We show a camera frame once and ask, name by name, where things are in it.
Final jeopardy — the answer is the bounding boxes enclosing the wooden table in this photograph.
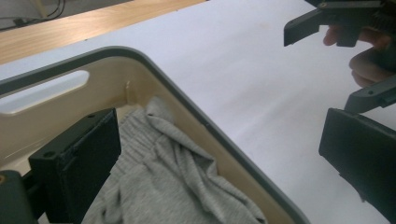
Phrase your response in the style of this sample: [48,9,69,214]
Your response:
[0,0,208,66]

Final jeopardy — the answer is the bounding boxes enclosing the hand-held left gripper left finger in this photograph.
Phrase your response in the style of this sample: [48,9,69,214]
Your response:
[27,107,122,224]

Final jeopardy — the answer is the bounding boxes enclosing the grey shorts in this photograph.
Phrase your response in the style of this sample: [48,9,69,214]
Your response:
[81,96,269,224]

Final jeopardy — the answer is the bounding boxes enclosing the white table board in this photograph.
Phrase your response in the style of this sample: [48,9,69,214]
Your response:
[0,0,396,224]

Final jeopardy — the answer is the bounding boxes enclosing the black floor cable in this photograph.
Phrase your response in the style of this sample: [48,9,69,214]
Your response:
[0,0,67,33]

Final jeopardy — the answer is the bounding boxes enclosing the beige basket with grey rim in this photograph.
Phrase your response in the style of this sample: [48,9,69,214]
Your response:
[0,46,312,224]

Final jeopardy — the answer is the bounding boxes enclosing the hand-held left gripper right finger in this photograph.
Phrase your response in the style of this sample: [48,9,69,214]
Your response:
[318,107,396,224]

